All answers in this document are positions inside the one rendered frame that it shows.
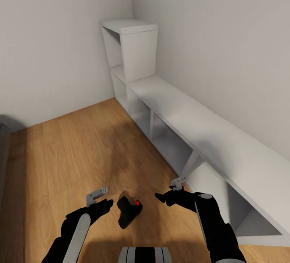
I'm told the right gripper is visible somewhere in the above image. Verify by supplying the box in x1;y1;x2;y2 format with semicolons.
155;186;188;208

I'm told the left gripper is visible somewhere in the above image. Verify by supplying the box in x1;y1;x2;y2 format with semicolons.
88;199;114;222

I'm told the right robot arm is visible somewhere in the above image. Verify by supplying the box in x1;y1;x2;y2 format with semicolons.
155;176;247;263

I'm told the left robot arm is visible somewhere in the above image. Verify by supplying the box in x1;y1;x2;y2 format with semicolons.
41;187;114;263

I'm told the robot trunk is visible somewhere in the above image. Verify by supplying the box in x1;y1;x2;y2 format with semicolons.
118;247;172;263

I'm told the digital camera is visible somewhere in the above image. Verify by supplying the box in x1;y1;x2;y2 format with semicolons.
117;197;143;230

